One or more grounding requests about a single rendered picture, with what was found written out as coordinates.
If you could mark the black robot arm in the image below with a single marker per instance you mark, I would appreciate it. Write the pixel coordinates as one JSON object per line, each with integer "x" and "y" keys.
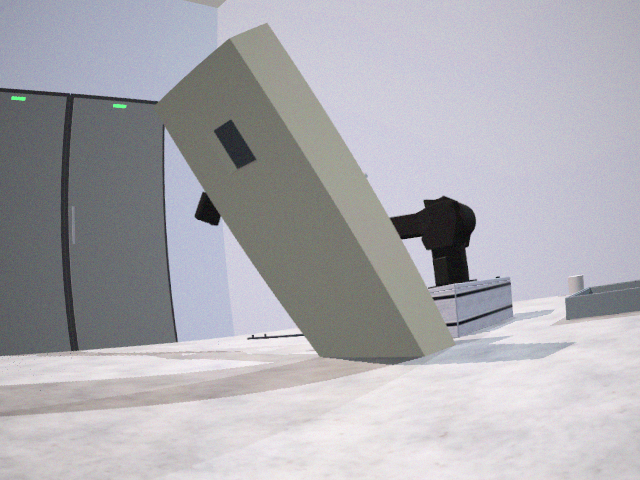
{"x": 445, "y": 226}

